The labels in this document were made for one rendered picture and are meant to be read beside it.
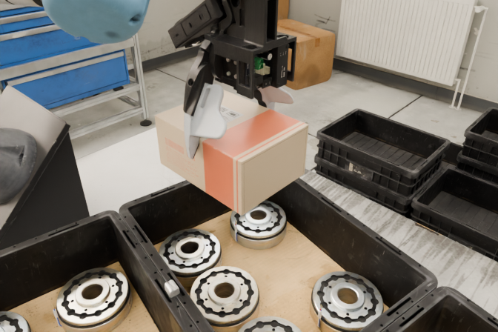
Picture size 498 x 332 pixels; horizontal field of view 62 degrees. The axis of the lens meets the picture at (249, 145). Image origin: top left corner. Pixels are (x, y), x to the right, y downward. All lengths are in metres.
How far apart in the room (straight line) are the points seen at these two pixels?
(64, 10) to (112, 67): 2.39
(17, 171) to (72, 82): 1.78
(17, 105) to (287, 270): 0.68
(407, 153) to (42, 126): 1.32
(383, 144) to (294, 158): 1.28
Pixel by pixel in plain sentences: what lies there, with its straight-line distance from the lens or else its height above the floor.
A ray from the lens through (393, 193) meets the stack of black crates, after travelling 1.53.
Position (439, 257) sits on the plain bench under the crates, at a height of 0.70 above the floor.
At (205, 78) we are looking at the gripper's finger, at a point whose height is 1.19.
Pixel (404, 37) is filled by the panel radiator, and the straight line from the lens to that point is 3.46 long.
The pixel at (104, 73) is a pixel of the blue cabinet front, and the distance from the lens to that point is 2.72.
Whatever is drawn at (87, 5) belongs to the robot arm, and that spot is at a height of 1.30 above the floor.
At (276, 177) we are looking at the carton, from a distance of 0.51.
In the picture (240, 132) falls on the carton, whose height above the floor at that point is 1.12.
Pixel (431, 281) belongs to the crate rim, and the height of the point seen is 0.93.
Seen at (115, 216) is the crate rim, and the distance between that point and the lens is 0.70.
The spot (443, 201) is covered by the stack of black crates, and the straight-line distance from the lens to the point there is 1.74.
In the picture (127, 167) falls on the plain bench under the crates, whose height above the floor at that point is 0.70.
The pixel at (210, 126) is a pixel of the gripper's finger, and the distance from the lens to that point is 0.46.
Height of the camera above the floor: 1.37
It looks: 31 degrees down
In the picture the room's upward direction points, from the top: straight up
